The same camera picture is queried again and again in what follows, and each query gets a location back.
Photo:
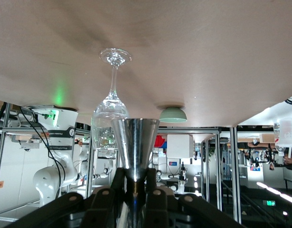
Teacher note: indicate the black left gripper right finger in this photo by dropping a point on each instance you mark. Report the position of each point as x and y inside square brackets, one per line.
[157, 206]

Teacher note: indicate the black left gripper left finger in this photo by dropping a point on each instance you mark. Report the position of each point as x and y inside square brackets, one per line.
[103, 204]

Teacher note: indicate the steel double jigger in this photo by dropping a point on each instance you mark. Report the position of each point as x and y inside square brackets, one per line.
[135, 142]

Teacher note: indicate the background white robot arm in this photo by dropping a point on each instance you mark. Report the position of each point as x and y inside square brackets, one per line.
[105, 171]

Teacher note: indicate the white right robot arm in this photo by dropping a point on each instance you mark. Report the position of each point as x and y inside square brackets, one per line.
[65, 121]

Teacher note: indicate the clear wine glass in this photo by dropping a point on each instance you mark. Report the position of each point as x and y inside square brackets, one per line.
[110, 111]

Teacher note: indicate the white square box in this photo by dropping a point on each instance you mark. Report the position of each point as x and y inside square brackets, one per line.
[180, 146]

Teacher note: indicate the green ceramic bowl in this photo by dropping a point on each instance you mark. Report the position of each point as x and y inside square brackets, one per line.
[173, 116]

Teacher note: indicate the green exit sign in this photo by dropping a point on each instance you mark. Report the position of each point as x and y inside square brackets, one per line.
[269, 203]

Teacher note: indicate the ceiling light strip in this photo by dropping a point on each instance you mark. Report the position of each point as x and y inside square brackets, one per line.
[274, 191]

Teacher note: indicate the translucent plastic container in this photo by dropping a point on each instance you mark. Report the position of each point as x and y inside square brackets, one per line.
[287, 135]

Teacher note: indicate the brown table cover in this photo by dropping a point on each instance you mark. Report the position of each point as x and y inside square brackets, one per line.
[207, 47]

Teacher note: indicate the aluminium frame post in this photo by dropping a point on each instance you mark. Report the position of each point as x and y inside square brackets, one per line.
[234, 166]
[1, 142]

